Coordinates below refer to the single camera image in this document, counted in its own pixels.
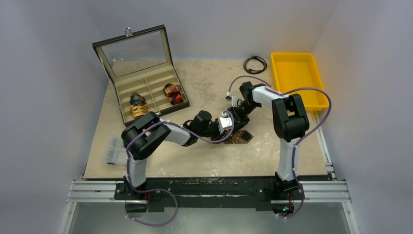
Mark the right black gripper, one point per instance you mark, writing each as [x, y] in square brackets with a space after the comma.
[234, 111]

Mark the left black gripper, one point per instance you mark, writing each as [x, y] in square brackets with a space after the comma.
[218, 136]

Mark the brown floral tie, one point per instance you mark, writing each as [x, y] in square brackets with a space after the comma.
[239, 137]

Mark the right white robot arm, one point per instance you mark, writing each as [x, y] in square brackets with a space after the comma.
[290, 123]

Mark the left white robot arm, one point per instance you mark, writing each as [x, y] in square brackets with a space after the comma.
[146, 134]

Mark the orange navy rolled tie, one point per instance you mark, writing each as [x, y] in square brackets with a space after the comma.
[175, 98]

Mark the multicolour patterned rolled tie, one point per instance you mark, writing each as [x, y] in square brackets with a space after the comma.
[170, 89]

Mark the yellow plastic tray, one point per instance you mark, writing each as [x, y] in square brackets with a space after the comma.
[296, 70]

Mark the yellow patterned rolled tie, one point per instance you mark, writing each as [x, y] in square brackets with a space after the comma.
[138, 111]

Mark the dark floral rolled tie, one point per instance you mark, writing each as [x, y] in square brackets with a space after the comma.
[137, 100]

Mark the black tie display box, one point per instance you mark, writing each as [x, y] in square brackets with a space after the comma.
[140, 62]

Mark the clear plastic screw box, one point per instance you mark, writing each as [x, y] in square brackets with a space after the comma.
[115, 152]

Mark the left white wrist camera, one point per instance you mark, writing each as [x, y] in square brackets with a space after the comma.
[225, 122]

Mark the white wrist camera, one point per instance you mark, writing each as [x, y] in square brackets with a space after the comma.
[225, 122]
[234, 100]

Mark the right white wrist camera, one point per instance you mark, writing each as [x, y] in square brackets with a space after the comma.
[234, 100]

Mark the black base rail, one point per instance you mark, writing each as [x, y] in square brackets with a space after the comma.
[262, 193]

